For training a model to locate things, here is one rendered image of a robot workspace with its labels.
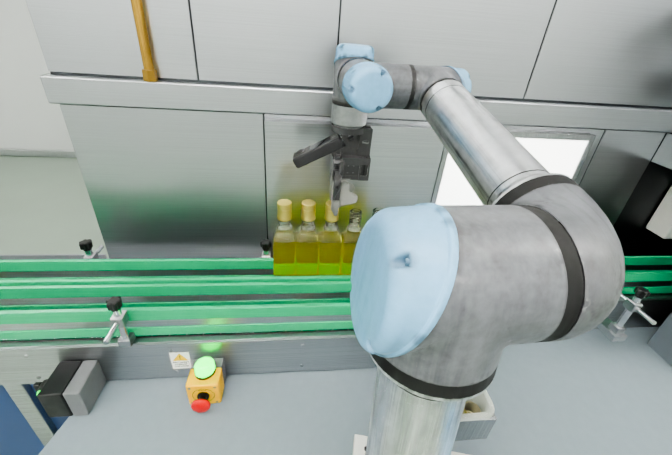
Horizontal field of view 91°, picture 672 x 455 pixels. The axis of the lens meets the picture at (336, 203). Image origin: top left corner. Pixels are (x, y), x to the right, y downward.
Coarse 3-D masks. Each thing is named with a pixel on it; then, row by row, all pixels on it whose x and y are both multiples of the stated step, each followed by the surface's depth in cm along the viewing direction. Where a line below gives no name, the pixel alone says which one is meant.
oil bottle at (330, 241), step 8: (320, 232) 82; (328, 232) 80; (336, 232) 81; (320, 240) 81; (328, 240) 81; (336, 240) 81; (320, 248) 82; (328, 248) 82; (336, 248) 82; (320, 256) 83; (328, 256) 83; (336, 256) 83; (320, 264) 84; (328, 264) 84; (336, 264) 84; (320, 272) 85; (328, 272) 85; (336, 272) 86
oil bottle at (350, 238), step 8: (344, 232) 82; (352, 232) 81; (360, 232) 82; (344, 240) 81; (352, 240) 81; (344, 248) 82; (352, 248) 82; (344, 256) 83; (352, 256) 83; (344, 264) 84; (344, 272) 86
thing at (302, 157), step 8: (336, 136) 70; (312, 144) 74; (320, 144) 71; (328, 144) 69; (336, 144) 70; (296, 152) 72; (304, 152) 71; (312, 152) 70; (320, 152) 70; (328, 152) 70; (296, 160) 71; (304, 160) 71; (312, 160) 71
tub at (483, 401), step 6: (486, 390) 74; (480, 396) 74; (486, 396) 73; (474, 402) 76; (480, 402) 74; (486, 402) 72; (492, 402) 72; (480, 408) 74; (486, 408) 72; (492, 408) 70; (462, 414) 69; (468, 414) 69; (474, 414) 69; (480, 414) 69; (486, 414) 69; (492, 414) 69; (462, 420) 68; (468, 420) 69; (474, 420) 69
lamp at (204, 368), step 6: (198, 360) 74; (204, 360) 74; (210, 360) 74; (198, 366) 73; (204, 366) 73; (210, 366) 73; (198, 372) 72; (204, 372) 72; (210, 372) 73; (198, 378) 73; (204, 378) 73
